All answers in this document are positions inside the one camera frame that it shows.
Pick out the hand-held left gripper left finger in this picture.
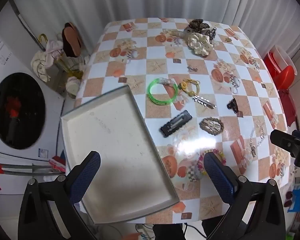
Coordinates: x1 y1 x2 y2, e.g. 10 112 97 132
17 151 102 240

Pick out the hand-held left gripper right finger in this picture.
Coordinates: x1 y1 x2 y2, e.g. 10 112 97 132
204 151 287 240

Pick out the grey shallow tray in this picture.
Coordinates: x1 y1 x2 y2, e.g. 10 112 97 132
61 84 180 225

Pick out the silver star hair clip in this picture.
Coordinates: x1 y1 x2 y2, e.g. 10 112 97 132
192 94 217 109

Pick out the green plastic bangle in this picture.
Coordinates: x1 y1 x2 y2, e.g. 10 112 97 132
147 78 178 105

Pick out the red cloth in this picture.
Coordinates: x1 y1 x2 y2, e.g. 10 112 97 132
279 90 298 128

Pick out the beige woven oval barrette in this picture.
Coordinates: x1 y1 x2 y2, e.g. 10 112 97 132
199 117 225 136

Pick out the white washing machine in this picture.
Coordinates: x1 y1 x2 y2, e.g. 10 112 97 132
0 27 65 195

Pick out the blue plastic stool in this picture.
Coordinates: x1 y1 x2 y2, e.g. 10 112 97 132
289 185 300 213

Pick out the red plastic basin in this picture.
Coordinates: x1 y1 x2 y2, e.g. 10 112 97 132
264 51 297 90

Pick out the black snap hair clip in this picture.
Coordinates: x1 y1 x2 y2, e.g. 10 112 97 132
160 110 192 138

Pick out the white plastic container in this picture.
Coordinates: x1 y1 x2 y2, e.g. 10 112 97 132
272 44 297 68

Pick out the cream cloth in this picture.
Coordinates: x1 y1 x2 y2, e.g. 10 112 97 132
31 40 65 82

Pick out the cream satin scrunchie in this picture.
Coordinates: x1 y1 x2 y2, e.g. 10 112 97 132
186 32 214 56

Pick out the checked printed tablecloth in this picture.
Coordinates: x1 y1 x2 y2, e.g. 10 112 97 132
74 17 289 224

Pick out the brown chair back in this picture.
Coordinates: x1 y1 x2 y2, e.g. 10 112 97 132
62 22 83 57

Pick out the beige braided hair band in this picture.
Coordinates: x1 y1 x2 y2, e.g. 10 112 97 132
170 29 190 38

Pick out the colourful bead bracelet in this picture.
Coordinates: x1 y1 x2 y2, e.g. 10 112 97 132
196 149 227 175

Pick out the silver chain bracelet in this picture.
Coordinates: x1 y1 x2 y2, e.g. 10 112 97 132
247 122 265 158

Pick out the yellow flower hair tie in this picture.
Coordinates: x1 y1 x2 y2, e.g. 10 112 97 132
179 79 200 97

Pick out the gold wire basket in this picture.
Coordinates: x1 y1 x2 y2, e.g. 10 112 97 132
50 55 90 98

